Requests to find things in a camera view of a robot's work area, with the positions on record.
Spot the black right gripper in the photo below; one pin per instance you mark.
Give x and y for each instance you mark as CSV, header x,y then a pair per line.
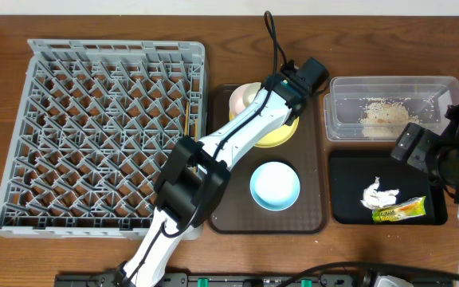
x,y
426,140

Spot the green orange snack wrapper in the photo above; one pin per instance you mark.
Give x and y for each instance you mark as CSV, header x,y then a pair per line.
x,y
412,208

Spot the rice leftovers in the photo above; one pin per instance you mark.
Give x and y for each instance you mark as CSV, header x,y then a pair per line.
x,y
384,118

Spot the white tissue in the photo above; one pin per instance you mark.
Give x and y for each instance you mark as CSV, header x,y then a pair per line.
x,y
374,199

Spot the light blue bowl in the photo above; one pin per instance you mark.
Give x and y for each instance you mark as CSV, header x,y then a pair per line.
x,y
274,186

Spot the pink bowl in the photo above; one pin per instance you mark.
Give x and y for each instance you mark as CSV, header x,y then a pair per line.
x,y
239,100

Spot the wooden chopstick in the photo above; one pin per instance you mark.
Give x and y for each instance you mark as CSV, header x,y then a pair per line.
x,y
187,120
195,127

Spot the cream cup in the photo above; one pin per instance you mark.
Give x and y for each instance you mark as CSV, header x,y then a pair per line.
x,y
250,93

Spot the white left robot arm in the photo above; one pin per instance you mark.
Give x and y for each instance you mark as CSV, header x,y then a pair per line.
x,y
185,200

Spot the black waste tray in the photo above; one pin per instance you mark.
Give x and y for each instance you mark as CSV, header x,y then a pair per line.
x,y
351,172

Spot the grey dishwasher rack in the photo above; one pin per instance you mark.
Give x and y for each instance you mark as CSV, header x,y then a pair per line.
x,y
96,122

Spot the clear plastic container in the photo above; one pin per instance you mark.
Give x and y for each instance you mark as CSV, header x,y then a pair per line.
x,y
425,96

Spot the brown serving tray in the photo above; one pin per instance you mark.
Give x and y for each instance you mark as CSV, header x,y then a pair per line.
x,y
238,213

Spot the yellow plate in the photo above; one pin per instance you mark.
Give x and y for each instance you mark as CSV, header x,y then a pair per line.
x,y
278,136

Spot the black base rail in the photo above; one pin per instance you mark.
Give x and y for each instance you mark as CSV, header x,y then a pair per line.
x,y
210,280

